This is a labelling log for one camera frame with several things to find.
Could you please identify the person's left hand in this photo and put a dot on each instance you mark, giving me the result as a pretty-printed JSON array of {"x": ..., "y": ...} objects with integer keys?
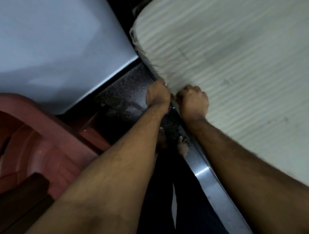
[{"x": 158, "y": 94}]

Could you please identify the person's left foot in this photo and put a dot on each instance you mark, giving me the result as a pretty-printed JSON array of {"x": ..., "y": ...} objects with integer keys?
[{"x": 162, "y": 138}]

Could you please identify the person's right forearm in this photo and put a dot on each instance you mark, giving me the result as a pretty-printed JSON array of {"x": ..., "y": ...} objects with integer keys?
[{"x": 253, "y": 188}]

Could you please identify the person's dark trousers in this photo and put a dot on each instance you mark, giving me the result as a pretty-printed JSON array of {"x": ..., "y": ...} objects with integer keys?
[{"x": 164, "y": 197}]

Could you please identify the maroon plastic chair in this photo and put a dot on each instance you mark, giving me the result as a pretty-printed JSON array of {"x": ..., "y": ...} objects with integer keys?
[{"x": 43, "y": 149}]

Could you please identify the dark wooden bed frame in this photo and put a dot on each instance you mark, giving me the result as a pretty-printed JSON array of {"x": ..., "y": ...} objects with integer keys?
[{"x": 210, "y": 183}]

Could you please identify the person's foot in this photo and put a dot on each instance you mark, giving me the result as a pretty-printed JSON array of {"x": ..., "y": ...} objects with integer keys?
[
  {"x": 183, "y": 144},
  {"x": 162, "y": 138}
]

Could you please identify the person's right foot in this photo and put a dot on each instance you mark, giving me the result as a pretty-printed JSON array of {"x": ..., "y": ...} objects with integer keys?
[{"x": 183, "y": 144}]

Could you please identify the person's left forearm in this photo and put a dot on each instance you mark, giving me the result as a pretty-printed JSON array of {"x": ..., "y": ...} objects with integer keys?
[{"x": 108, "y": 180}]

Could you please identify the beige striped bed sheet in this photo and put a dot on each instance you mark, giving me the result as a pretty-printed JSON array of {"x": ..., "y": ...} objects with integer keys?
[{"x": 229, "y": 60}]

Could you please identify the person's right hand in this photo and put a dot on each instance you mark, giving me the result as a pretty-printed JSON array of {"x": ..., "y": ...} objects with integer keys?
[{"x": 194, "y": 102}]

